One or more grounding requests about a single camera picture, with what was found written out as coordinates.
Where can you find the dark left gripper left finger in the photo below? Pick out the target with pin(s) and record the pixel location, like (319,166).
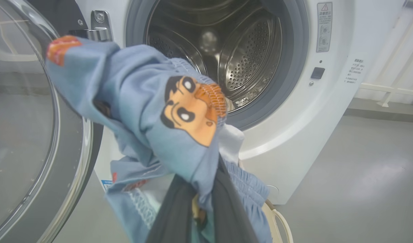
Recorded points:
(172,219)

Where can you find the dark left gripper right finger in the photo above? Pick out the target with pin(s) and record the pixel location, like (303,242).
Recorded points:
(230,216)

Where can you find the blue cartoon print pants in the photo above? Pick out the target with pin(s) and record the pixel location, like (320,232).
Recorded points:
(139,101)

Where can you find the black round glass washer door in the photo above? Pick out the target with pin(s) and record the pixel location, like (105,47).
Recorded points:
(31,135)

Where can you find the white front-load washing machine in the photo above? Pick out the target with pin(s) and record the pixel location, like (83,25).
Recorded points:
(294,152)

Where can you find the black door latch socket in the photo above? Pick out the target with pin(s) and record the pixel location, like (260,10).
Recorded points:
(317,73)

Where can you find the chrome door hinge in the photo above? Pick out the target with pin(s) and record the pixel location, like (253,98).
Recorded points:
(100,25)

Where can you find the round white filter cover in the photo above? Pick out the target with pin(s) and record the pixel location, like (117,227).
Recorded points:
(273,189)

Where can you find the cream perforated laundry basket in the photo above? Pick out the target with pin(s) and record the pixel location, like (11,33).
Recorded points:
(280,222)

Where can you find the blue energy label sticker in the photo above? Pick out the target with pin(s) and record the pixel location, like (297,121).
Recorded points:
(106,185)

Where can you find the small printed text label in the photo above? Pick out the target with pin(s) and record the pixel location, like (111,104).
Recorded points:
(355,71)

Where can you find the white metal railing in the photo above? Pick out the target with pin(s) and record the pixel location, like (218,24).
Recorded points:
(388,90)

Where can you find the grey warning sticker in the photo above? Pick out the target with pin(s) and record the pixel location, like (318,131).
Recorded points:
(324,27)

